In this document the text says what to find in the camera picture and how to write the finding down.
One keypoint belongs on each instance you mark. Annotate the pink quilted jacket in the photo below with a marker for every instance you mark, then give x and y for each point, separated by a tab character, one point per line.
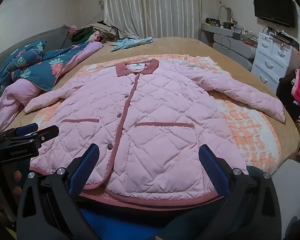
152	117

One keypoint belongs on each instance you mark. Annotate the black television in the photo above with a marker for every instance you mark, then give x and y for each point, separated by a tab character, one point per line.
273	7

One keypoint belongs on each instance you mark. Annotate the dark clothes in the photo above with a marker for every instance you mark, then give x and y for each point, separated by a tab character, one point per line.
286	97

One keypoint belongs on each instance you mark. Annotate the blue cloth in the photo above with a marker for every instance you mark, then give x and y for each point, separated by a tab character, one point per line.
115	220

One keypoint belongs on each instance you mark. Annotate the tan bed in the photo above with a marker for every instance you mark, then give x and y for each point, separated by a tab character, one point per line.
180	45

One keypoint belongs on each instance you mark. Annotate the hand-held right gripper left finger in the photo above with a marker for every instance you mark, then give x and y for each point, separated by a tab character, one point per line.
83	171

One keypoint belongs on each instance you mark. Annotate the desk clutter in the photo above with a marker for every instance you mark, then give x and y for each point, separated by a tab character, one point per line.
225	25

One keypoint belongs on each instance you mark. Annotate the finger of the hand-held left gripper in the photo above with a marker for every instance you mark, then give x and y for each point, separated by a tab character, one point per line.
27	129
43	132

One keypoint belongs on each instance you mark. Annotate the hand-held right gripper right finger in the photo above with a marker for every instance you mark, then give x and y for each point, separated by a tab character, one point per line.
215	175

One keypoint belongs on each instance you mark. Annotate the black set-top box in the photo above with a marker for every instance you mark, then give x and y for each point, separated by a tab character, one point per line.
287	39

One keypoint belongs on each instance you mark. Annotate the white drawer cabinet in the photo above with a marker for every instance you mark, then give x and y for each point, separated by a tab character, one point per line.
270	60

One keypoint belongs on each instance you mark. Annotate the grey desk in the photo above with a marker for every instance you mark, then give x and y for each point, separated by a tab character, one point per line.
236	52

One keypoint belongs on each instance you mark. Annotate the light blue garment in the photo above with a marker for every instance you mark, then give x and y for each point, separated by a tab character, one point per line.
130	43

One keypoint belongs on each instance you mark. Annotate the orange plaid blanket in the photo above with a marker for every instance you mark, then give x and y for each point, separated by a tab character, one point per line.
242	130

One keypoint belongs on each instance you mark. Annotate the grey headboard cushion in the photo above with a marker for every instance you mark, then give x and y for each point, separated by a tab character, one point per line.
40	38

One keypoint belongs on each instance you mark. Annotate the white striped curtain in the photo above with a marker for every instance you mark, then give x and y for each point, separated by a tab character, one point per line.
152	7

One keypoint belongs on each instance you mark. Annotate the blue floral pillow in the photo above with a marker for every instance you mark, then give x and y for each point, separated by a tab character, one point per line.
17	55

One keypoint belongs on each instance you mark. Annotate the pile of clothes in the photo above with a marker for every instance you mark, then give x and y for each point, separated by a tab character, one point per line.
95	33

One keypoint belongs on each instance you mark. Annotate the person's left hand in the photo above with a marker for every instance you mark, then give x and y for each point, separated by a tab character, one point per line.
16	176

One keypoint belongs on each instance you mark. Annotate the blue floral quilt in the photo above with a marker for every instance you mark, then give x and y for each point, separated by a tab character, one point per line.
55	62

